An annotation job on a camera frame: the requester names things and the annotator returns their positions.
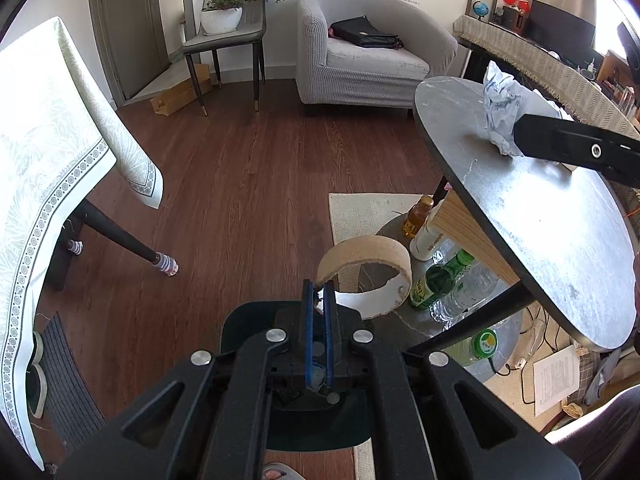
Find framed picture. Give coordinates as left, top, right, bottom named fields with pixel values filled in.
left=465, top=0, right=500, bottom=24

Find amber drink bottle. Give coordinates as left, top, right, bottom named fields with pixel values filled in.
left=402, top=195, right=434, bottom=238

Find green glass bottle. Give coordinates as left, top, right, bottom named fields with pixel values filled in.
left=409, top=249, right=475, bottom=311

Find white paper sheet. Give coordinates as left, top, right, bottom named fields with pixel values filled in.
left=533, top=344, right=580, bottom=416

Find grey door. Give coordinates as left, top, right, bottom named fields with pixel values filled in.
left=89, top=0, right=169, bottom=106

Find brown wooden radio box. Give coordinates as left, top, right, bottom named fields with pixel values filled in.
left=501, top=6, right=527, bottom=36

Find round marble coffee table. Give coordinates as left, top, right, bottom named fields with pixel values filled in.
left=413, top=76, right=636, bottom=351

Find potted green plant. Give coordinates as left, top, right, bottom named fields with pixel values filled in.
left=201, top=0, right=283, bottom=36

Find grey floor mat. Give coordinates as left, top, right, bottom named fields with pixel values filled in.
left=27, top=313, right=106, bottom=455

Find clear green-capped bottle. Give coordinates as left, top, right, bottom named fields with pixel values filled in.
left=445, top=328, right=498, bottom=366

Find white patterned tablecloth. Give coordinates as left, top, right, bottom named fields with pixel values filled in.
left=1, top=16, right=163, bottom=468

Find grey armchair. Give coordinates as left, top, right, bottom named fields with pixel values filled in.
left=295, top=0, right=458, bottom=108

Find black handbag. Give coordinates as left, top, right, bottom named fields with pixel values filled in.
left=329, top=15, right=404, bottom=50

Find clear plastic water bottle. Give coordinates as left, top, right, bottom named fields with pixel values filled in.
left=430, top=263, right=498, bottom=324

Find grey dining chair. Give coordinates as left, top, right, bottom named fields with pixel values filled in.
left=181, top=0, right=267, bottom=115

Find small blue globe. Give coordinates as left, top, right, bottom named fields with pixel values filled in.
left=472, top=0, right=490, bottom=21

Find white paper ball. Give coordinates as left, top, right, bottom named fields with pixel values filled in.
left=483, top=61, right=535, bottom=157

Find cardboard box on floor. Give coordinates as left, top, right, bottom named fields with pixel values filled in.
left=151, top=64, right=212, bottom=116

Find brown cardboard tape roll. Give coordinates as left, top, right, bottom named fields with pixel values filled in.
left=316, top=235, right=412, bottom=320

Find beige lace table runner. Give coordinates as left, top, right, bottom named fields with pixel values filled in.
left=452, top=15, right=639, bottom=140

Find black monitor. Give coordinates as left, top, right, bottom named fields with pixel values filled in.
left=524, top=0, right=599, bottom=67

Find black table leg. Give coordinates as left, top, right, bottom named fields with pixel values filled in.
left=72, top=200, right=179, bottom=276

